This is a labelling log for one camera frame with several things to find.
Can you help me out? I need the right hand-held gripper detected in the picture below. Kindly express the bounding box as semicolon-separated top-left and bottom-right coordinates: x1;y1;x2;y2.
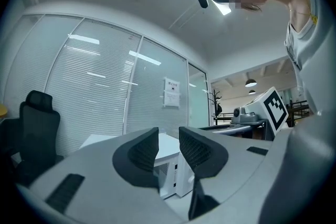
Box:
198;86;289;137

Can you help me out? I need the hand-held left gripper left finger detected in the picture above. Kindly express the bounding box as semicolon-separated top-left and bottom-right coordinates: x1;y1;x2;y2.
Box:
15;127;190;224

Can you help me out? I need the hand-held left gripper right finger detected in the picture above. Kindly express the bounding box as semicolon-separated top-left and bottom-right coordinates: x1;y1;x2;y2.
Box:
179;126;274;220

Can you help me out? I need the black coat rack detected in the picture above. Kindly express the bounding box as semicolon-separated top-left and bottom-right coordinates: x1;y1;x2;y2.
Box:
209;88;224;126

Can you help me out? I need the black office chair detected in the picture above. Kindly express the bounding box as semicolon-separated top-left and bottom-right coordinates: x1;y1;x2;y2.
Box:
0;118;22;165
10;90;65;184

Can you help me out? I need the white microwave oven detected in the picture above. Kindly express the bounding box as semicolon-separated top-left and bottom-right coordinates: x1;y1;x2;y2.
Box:
78;133;197;200

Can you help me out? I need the white paper notice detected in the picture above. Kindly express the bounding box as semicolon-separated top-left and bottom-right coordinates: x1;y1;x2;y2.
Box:
162;76;182;110

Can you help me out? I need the person's grey shirt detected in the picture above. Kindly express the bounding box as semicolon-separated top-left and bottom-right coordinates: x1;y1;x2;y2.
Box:
285;0;336;124

